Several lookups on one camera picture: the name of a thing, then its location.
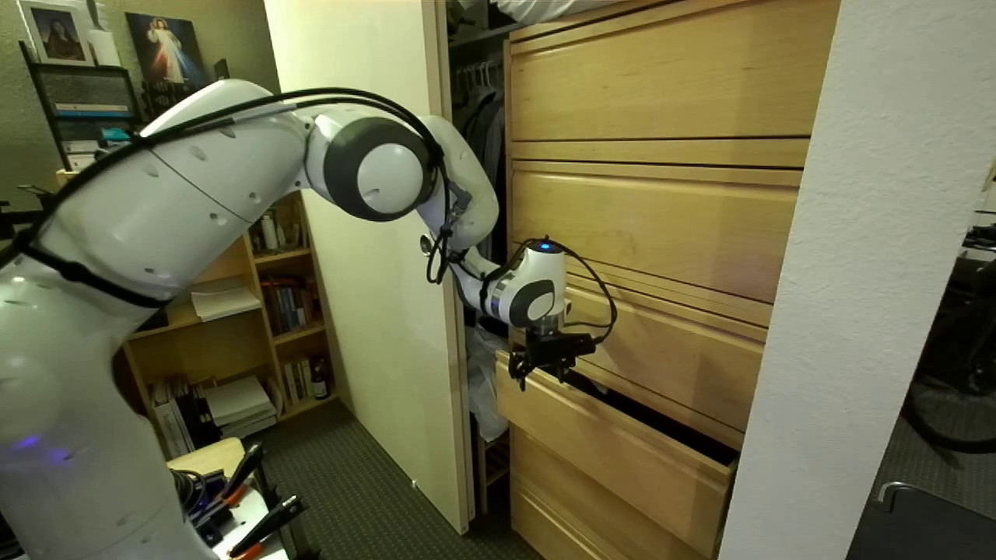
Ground light wood dresser frame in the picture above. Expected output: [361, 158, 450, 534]
[501, 0, 843, 560]

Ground black bicycle wheel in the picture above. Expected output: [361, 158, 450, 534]
[900, 247, 996, 459]

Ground dark hanging clothes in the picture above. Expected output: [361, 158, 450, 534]
[450, 42, 514, 267]

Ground short black wrist cable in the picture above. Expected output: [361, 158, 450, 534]
[539, 235, 622, 348]

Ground black wall shelf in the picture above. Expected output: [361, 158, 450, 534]
[19, 41, 147, 170]

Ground bunch of pens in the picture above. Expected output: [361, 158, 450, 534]
[169, 443, 313, 560]

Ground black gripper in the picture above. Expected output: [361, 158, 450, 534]
[505, 319, 602, 392]

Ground religious figure painting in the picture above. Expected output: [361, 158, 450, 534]
[121, 8, 211, 94]

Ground wooden bookshelf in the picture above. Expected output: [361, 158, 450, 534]
[118, 190, 344, 459]

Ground white paper stack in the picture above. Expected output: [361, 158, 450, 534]
[187, 277, 264, 328]

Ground stack of flat books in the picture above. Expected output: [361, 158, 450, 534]
[196, 373, 281, 443]

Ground framed photo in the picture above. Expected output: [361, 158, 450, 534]
[15, 0, 99, 67]

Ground long black arm cable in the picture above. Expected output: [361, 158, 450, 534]
[0, 83, 460, 289]

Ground grey plastic bag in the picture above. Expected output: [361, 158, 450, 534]
[465, 328, 514, 445]

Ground light wood dresser drawer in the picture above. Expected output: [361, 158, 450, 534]
[508, 158, 806, 307]
[508, 425, 682, 560]
[508, 0, 841, 144]
[491, 355, 742, 560]
[563, 272, 772, 449]

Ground white closet door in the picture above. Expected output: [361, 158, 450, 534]
[261, 0, 480, 538]

